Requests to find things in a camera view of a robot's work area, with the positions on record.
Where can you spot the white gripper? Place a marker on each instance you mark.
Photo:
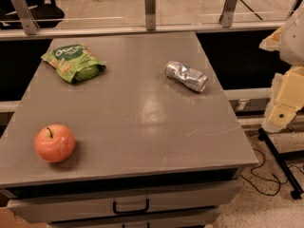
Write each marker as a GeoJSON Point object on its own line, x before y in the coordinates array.
{"type": "Point", "coordinates": [294, 40]}

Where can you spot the crushed silver redbull can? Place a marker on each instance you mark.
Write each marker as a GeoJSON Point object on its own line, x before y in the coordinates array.
{"type": "Point", "coordinates": [192, 78]}

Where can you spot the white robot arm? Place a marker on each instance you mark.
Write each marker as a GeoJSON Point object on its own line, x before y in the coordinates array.
{"type": "Point", "coordinates": [292, 40]}

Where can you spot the red apple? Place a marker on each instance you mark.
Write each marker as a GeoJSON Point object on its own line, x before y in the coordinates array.
{"type": "Point", "coordinates": [54, 143]}

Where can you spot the black floor stand bar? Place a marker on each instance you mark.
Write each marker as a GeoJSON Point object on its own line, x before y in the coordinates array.
{"type": "Point", "coordinates": [281, 159]}

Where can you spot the grey lower drawer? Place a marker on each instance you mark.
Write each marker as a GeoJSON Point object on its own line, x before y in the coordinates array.
{"type": "Point", "coordinates": [172, 219]}

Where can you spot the grey drawer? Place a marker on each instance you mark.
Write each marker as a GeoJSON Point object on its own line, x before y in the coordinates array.
{"type": "Point", "coordinates": [99, 205]}
{"type": "Point", "coordinates": [172, 219]}

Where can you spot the green chip bag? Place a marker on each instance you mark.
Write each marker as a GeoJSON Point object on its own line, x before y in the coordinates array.
{"type": "Point", "coordinates": [74, 63]}

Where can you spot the grey top drawer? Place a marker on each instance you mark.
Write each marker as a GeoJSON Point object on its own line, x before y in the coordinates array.
{"type": "Point", "coordinates": [99, 205]}

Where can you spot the black office chair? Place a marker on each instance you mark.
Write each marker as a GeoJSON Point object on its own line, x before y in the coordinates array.
{"type": "Point", "coordinates": [44, 12]}

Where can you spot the right metal rail bracket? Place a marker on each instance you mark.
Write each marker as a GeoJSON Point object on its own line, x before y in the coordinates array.
{"type": "Point", "coordinates": [227, 15]}

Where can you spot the metal rail bracket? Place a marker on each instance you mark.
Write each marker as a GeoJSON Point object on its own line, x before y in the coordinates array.
{"type": "Point", "coordinates": [150, 14]}
{"type": "Point", "coordinates": [227, 15]}
{"type": "Point", "coordinates": [29, 25]}

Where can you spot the horizontal metal rail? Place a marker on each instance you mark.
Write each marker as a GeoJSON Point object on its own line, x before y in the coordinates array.
{"type": "Point", "coordinates": [51, 33]}

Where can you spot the middle metal rail bracket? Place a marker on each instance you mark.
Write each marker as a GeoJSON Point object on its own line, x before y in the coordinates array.
{"type": "Point", "coordinates": [150, 14]}

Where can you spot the black drawer handle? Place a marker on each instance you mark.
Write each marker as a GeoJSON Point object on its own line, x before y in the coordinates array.
{"type": "Point", "coordinates": [128, 208]}

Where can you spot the left metal rail bracket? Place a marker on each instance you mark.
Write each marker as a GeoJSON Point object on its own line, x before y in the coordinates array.
{"type": "Point", "coordinates": [29, 25]}

